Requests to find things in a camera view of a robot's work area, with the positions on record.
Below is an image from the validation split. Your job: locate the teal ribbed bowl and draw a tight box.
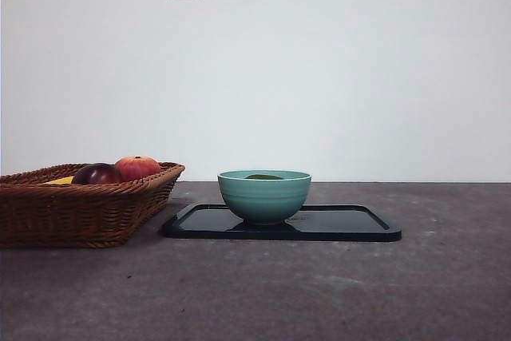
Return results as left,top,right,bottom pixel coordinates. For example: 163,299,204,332
216,169,313,226

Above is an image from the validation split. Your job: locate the dark rectangular tray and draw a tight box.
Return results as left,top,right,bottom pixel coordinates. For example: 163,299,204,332
160,203,403,243

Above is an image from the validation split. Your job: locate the red orange peach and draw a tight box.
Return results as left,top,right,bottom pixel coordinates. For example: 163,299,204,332
114,155,161,182

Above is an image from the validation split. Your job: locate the dark purple plum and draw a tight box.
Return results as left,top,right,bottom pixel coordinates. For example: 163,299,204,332
71,162,124,185

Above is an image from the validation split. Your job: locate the brown wicker basket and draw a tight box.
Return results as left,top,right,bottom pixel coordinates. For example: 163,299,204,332
0,161,187,249

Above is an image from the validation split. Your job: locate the yellow fruit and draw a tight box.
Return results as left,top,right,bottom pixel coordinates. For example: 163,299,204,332
42,175,75,186

